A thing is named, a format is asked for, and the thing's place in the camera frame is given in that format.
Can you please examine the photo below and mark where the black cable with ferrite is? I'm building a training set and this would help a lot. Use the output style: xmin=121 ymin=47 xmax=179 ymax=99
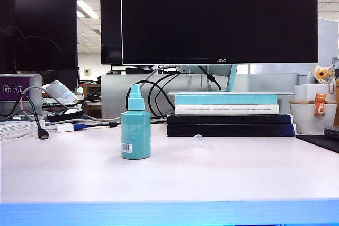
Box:
xmin=84 ymin=119 xmax=168 ymax=129

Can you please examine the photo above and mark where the purple name sign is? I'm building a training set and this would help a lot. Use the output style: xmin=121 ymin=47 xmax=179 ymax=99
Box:
xmin=0 ymin=74 xmax=43 ymax=117

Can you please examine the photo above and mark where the clear plastic bottle lid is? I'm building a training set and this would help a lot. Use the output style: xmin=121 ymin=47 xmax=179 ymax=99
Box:
xmin=192 ymin=134 xmax=207 ymax=150

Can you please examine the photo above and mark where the black HDMI cable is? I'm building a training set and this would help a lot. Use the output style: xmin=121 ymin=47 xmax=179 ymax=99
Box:
xmin=19 ymin=95 xmax=50 ymax=140

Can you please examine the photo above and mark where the brown wooden box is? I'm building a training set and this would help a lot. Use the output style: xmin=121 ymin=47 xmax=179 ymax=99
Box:
xmin=82 ymin=83 xmax=103 ymax=119

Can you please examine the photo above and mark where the black AOC monitor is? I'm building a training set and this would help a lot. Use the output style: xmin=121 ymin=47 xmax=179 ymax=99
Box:
xmin=121 ymin=0 xmax=319 ymax=65

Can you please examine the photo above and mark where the black monitor cable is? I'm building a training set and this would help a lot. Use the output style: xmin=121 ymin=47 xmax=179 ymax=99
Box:
xmin=148 ymin=64 xmax=224 ymax=119

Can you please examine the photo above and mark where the white cable with tag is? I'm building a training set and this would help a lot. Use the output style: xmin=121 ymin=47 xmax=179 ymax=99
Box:
xmin=184 ymin=64 xmax=194 ymax=89

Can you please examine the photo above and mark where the silver laptop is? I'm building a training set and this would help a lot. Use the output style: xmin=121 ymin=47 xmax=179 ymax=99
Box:
xmin=323 ymin=125 xmax=339 ymax=140

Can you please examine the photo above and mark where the white paper stack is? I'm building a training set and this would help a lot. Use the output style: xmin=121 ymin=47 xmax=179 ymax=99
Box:
xmin=0 ymin=120 xmax=47 ymax=140

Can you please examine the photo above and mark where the white cardboard box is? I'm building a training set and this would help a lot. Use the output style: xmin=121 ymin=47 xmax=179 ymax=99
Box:
xmin=293 ymin=83 xmax=336 ymax=102

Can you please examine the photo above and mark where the black office monitor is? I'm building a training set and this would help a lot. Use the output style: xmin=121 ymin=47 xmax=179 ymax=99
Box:
xmin=0 ymin=0 xmax=16 ymax=75
xmin=100 ymin=0 xmax=123 ymax=66
xmin=14 ymin=0 xmax=79 ymax=72

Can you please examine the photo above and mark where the black mouse pad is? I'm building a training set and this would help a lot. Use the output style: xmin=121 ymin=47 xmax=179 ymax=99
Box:
xmin=296 ymin=134 xmax=339 ymax=154

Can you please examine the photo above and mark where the white adapter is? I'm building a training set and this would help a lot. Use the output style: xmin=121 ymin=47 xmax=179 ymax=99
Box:
xmin=55 ymin=123 xmax=75 ymax=133

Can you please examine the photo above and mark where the straw hat sunflower ornament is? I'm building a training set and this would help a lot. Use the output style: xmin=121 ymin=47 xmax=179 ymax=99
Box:
xmin=307 ymin=65 xmax=337 ymax=94

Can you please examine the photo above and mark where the white ceramic cup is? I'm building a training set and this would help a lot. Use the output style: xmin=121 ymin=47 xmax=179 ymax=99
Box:
xmin=290 ymin=102 xmax=338 ymax=135

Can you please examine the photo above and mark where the white book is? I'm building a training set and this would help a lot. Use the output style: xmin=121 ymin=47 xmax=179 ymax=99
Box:
xmin=174 ymin=104 xmax=280 ymax=115

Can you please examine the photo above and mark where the teal spray bottle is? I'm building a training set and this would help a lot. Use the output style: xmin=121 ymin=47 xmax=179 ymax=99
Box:
xmin=121 ymin=84 xmax=152 ymax=161

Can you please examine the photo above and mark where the teal book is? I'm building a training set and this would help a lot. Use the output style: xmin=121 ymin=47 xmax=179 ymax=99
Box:
xmin=174 ymin=94 xmax=279 ymax=106

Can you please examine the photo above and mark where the wooden cup lid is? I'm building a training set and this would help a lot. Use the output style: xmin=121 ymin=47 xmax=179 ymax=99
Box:
xmin=289 ymin=99 xmax=339 ymax=105

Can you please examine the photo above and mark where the black round disc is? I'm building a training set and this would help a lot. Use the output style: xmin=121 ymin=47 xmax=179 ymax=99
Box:
xmin=47 ymin=109 xmax=84 ymax=122

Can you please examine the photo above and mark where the black looped cable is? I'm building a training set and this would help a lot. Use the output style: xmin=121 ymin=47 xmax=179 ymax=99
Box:
xmin=126 ymin=79 xmax=176 ymax=119

